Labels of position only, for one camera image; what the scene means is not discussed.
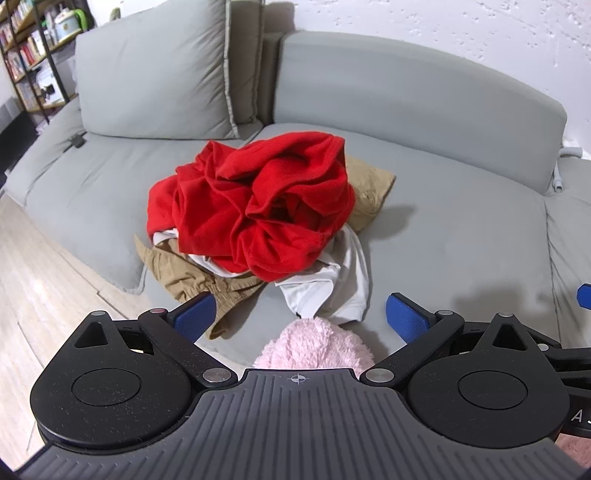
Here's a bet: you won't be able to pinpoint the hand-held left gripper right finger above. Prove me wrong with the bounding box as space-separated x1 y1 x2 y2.
359 292 561 385

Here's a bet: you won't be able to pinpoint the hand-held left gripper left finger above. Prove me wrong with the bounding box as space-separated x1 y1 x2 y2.
74 293 238 387

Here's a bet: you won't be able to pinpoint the red shirt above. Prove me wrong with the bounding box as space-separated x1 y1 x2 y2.
147 131 357 282

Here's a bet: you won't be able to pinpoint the khaki pants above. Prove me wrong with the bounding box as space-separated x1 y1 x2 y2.
134 154 398 340

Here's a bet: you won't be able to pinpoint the white shirt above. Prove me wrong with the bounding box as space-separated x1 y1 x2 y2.
152 222 372 324

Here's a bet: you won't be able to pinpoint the pink fluffy garment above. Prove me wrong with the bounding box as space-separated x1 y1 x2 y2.
253 318 376 374

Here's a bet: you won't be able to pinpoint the grey sofa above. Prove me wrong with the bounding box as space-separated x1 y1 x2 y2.
0 0 591 370

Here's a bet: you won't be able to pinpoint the grey sofa back cushion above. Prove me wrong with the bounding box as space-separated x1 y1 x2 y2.
74 0 266 140

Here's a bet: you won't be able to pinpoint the black low cabinet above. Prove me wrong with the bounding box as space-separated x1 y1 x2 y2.
0 105 35 185

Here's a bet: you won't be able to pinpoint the wooden bookshelf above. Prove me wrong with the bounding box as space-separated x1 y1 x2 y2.
0 0 93 121

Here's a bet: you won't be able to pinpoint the rows of books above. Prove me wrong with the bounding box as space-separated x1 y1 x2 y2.
0 0 58 109

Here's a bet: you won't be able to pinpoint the white rice cooker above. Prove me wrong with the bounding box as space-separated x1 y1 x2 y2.
54 7 82 45

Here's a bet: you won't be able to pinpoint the white cable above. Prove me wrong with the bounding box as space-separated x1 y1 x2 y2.
551 145 585 192

